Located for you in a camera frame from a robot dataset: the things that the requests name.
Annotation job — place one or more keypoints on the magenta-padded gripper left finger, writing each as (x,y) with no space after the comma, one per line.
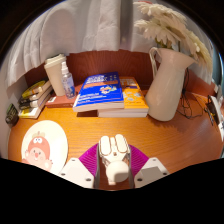
(77,171)

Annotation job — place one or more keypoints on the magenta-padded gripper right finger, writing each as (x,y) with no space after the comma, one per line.
(151,170)

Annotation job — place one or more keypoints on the white rabbit-shaped computer mouse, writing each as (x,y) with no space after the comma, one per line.
(115,156)

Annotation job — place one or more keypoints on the round cartoon-print mouse pad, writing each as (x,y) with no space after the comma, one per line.
(50,140)

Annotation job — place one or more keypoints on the orange book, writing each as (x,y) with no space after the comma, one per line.
(135,100)

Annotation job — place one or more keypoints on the red-brown book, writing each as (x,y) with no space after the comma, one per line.
(60,101)

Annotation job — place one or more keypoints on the yellow and white book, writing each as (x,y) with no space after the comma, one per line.
(30,112)

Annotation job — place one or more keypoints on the white ceramic jug vase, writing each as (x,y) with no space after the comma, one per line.
(170,90)

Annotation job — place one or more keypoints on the white flat device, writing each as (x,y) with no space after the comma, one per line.
(218,115)

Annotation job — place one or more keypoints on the dark mug with green inside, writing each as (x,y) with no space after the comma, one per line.
(11,115)

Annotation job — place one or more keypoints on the clear spray bottle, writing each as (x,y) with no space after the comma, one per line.
(68,85)

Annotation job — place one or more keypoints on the cream lidded tumbler cup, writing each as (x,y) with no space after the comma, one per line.
(56,76)

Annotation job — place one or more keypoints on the white pleated curtain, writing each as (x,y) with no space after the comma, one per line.
(83,26)

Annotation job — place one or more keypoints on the white flower bouquet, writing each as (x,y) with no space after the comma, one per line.
(166,25)

